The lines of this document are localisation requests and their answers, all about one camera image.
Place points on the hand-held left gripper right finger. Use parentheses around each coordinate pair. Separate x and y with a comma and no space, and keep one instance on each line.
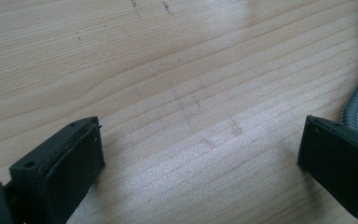
(338,161)

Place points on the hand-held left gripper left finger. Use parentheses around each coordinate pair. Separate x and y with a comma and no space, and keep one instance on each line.
(59,168)

